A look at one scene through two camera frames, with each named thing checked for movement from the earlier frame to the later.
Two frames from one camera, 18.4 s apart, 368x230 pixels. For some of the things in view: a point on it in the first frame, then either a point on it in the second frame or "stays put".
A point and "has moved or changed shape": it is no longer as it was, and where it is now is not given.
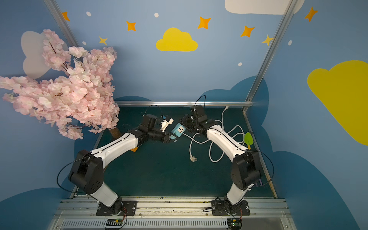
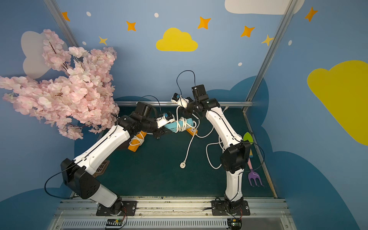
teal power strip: x=178 y=130 has moved or changed shape
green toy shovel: x=248 y=140 stays put
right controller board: x=235 y=224 stays put
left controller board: x=117 y=222 stays put
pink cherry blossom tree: x=82 y=99 stays put
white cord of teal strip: x=192 y=158 -> x=181 y=124
